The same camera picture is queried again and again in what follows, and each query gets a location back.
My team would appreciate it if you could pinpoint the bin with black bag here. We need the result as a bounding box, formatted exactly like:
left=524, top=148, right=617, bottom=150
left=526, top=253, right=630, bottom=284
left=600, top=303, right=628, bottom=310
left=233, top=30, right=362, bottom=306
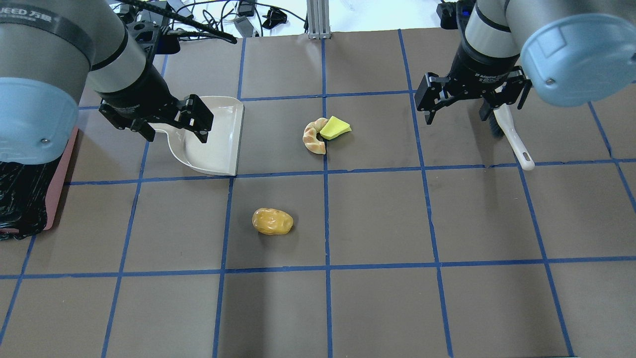
left=0, top=127, right=78, bottom=241

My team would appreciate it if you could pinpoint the toy croissant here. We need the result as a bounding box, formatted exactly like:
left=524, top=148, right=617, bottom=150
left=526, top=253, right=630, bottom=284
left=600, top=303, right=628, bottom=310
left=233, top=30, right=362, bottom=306
left=302, top=117, right=329, bottom=156

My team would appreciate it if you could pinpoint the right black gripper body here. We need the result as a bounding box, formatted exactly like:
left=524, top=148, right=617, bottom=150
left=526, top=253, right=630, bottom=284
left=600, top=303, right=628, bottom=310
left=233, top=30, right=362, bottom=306
left=445, top=42, right=520, bottom=106

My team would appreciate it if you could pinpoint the aluminium frame post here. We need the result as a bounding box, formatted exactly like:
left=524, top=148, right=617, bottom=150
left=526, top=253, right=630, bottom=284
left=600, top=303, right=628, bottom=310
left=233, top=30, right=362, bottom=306
left=307, top=0, right=332, bottom=39

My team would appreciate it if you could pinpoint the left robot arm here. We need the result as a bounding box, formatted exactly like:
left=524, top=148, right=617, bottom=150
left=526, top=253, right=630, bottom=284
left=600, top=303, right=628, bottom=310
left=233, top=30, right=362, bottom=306
left=1, top=0, right=213, bottom=165

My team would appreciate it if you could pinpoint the toy potato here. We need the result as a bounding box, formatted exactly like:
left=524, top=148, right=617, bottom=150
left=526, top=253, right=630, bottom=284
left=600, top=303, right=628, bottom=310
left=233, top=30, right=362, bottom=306
left=251, top=208, right=295, bottom=235

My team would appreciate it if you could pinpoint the beige plastic dustpan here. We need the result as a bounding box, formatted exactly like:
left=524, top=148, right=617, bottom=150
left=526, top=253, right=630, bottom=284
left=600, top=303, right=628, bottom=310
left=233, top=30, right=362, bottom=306
left=151, top=96, right=244, bottom=176

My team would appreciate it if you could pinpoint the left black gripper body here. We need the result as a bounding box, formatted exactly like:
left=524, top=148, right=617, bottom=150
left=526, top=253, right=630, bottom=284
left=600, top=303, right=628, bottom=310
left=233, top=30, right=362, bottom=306
left=98, top=75, right=179, bottom=130

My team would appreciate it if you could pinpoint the black power adapter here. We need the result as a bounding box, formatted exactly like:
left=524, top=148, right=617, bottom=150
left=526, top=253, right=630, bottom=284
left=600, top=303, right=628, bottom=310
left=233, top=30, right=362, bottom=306
left=233, top=16, right=259, bottom=38

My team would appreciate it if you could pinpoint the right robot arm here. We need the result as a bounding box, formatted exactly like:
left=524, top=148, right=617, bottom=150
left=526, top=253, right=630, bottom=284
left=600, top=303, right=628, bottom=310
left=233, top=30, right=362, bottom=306
left=414, top=0, right=636, bottom=124

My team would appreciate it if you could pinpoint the white hand brush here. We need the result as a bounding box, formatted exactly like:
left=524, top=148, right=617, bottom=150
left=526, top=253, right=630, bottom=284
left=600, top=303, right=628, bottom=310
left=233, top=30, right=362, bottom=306
left=488, top=104, right=535, bottom=172

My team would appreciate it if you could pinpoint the tangle of black cables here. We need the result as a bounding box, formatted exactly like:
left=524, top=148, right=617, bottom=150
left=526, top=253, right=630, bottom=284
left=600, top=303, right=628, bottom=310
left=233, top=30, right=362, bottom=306
left=109, top=0, right=306, bottom=38

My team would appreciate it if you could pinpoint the yellow sponge wedge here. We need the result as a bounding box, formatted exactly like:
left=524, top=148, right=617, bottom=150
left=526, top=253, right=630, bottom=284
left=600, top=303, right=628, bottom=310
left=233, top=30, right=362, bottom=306
left=318, top=116, right=352, bottom=140

